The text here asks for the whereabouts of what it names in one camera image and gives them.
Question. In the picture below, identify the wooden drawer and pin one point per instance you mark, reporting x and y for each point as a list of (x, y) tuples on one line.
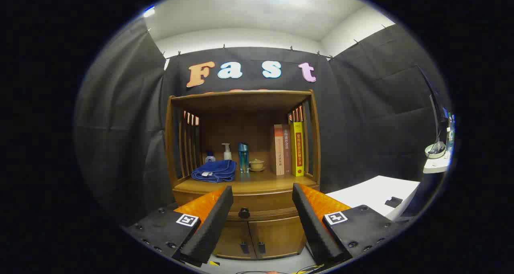
[(261, 205)]

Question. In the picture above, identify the beige lidded tea cup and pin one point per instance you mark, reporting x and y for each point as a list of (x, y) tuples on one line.
[(256, 164)]

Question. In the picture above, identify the yellow book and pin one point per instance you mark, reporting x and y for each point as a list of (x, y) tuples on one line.
[(298, 153)]

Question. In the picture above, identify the small ceiling light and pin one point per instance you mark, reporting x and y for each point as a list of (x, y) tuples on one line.
[(148, 12)]

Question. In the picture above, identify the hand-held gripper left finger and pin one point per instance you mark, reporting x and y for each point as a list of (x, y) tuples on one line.
[(213, 230)]

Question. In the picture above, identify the blue folded towel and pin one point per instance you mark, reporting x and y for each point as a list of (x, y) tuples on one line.
[(215, 170)]

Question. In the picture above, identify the white pump bottle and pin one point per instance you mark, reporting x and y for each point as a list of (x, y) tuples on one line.
[(227, 154)]

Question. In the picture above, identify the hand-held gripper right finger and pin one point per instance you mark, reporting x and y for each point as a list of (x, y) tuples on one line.
[(315, 230)]

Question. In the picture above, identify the black round drawer knob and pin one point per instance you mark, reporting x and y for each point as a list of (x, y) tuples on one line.
[(244, 213)]

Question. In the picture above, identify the wooden countertop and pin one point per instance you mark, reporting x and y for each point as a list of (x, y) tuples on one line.
[(265, 179)]

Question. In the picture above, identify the white round bowl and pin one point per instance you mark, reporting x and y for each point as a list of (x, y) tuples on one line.
[(435, 153)]

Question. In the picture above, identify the blue glass bottle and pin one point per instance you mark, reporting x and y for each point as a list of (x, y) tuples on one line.
[(243, 159)]

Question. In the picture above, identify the wooden cabinet door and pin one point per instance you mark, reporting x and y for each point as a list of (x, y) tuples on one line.
[(281, 236), (235, 242)]

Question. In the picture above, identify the wooden cabinet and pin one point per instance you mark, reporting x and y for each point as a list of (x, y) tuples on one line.
[(241, 105)]

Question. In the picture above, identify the black block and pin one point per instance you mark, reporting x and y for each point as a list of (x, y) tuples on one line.
[(393, 202)]

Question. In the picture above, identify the brown book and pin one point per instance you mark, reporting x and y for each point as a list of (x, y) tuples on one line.
[(287, 157)]

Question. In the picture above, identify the beige book with orange band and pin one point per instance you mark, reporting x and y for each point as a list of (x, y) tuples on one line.
[(279, 153)]

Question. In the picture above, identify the small blue-capped lotion bottle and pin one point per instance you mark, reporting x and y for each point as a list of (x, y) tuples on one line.
[(210, 158)]

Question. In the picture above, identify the white shelf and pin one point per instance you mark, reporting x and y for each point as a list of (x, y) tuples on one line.
[(435, 166)]

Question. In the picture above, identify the white desk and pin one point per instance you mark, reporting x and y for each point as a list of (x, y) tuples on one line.
[(369, 193)]

